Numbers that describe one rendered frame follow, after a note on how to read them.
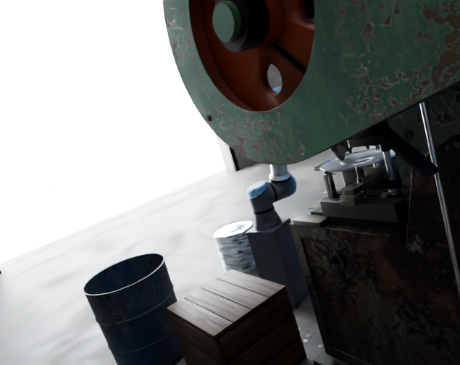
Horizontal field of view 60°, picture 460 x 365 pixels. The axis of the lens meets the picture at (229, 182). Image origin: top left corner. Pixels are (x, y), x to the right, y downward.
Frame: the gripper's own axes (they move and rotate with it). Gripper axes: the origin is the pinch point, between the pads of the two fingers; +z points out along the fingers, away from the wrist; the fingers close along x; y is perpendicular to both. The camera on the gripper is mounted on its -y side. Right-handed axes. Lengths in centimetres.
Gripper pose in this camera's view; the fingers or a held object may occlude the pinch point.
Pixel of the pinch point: (340, 157)
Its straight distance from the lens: 164.5
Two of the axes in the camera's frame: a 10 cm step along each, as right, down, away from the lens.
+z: 2.9, 9.4, 2.0
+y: 5.6, 0.0, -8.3
